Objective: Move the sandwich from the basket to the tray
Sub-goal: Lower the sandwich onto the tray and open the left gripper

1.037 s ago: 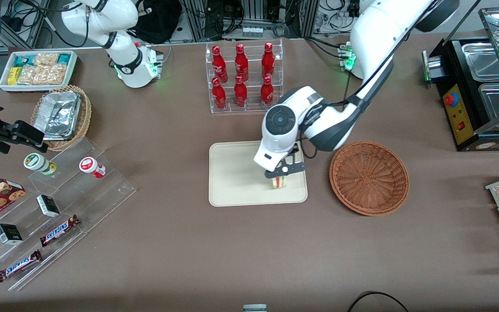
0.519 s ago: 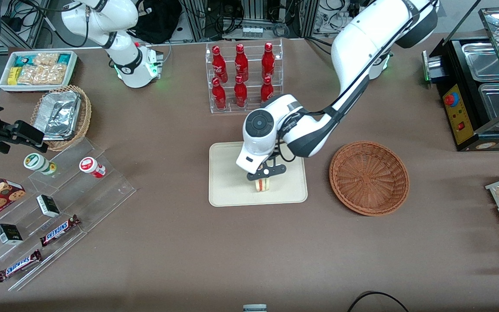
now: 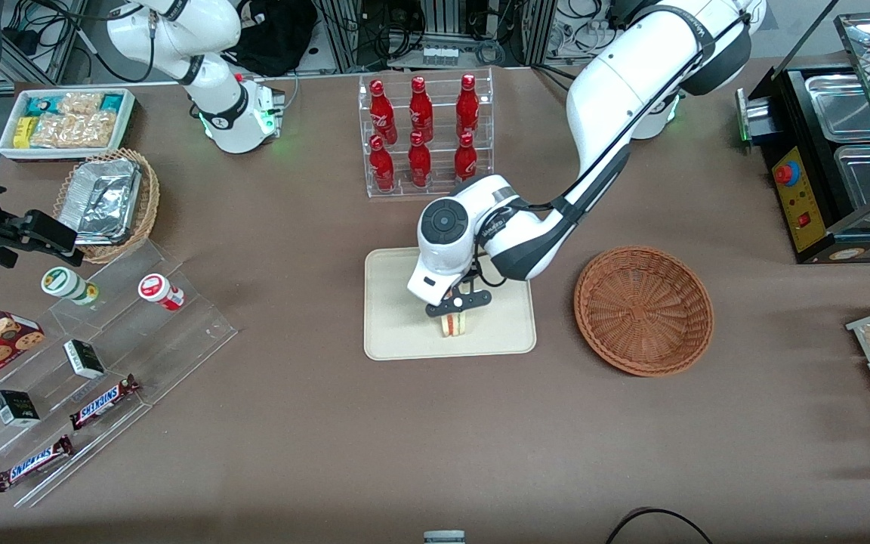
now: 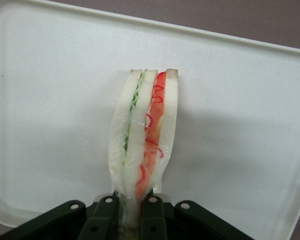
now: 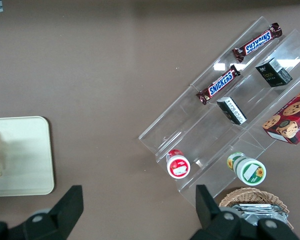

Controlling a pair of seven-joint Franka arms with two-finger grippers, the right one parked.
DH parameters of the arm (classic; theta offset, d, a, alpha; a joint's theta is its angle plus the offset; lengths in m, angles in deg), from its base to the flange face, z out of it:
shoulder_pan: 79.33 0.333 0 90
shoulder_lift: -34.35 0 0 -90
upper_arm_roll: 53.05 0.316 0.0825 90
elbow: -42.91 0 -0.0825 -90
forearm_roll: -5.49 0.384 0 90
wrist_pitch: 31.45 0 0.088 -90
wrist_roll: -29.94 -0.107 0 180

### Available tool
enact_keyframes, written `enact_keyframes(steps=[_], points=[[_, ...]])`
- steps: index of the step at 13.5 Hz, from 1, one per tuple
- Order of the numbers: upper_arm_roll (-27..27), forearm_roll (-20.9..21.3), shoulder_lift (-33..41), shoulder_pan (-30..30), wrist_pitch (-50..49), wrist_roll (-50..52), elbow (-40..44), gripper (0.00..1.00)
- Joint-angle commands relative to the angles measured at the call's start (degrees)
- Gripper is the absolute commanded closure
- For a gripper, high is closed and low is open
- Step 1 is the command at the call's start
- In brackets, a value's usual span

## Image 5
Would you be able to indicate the black box gold print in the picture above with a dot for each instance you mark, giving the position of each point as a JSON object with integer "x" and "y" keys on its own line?
{"x": 272, "y": 73}

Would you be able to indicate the clear acrylic tiered shelf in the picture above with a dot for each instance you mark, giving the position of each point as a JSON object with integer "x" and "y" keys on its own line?
{"x": 197, "y": 130}

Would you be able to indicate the light tan wicker basket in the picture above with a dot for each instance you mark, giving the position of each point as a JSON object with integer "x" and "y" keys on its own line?
{"x": 250, "y": 195}

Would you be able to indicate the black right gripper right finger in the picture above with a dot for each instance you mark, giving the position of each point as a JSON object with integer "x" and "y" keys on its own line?
{"x": 222, "y": 225}

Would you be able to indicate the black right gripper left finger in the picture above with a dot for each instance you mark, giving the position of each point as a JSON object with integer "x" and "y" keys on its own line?
{"x": 40, "y": 222}

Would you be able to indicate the brown Snickers bar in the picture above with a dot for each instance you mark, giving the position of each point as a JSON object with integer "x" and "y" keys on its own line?
{"x": 257, "y": 42}
{"x": 218, "y": 85}

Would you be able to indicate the green sunflower lidded cup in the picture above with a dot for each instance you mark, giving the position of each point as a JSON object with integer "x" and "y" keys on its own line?
{"x": 247, "y": 170}

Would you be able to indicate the cream plastic tray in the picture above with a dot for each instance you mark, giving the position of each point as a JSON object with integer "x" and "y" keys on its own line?
{"x": 25, "y": 155}

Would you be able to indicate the black box white label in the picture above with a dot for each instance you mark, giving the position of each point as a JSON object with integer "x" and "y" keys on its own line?
{"x": 231, "y": 110}

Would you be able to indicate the red plaid cookie box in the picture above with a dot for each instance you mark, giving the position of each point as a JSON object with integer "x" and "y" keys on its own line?
{"x": 290, "y": 120}

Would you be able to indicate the silver foil packet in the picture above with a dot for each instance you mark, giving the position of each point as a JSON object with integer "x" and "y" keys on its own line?
{"x": 257, "y": 212}

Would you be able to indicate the red lidded cup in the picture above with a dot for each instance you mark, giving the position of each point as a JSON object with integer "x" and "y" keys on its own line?
{"x": 178, "y": 166}

